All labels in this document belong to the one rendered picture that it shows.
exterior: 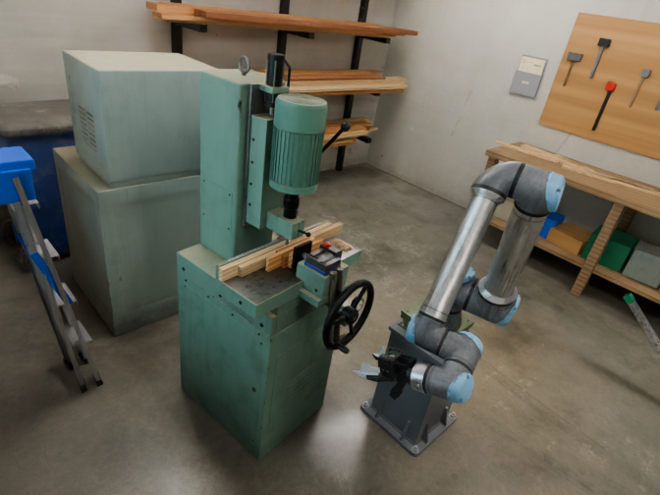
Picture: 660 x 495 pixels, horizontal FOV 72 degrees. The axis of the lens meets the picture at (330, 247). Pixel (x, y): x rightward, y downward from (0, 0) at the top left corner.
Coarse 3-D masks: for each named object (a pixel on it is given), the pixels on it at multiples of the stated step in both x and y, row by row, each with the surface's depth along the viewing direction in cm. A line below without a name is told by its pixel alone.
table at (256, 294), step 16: (352, 256) 187; (256, 272) 166; (272, 272) 167; (288, 272) 169; (224, 288) 158; (240, 288) 156; (256, 288) 157; (272, 288) 159; (288, 288) 160; (240, 304) 155; (256, 304) 149; (272, 304) 156; (320, 304) 163
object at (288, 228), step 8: (280, 208) 176; (272, 216) 171; (280, 216) 170; (272, 224) 173; (280, 224) 170; (288, 224) 167; (296, 224) 167; (280, 232) 171; (288, 232) 168; (296, 232) 169
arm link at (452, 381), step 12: (432, 372) 134; (444, 372) 133; (456, 372) 132; (468, 372) 133; (432, 384) 133; (444, 384) 130; (456, 384) 129; (468, 384) 131; (444, 396) 131; (456, 396) 128; (468, 396) 132
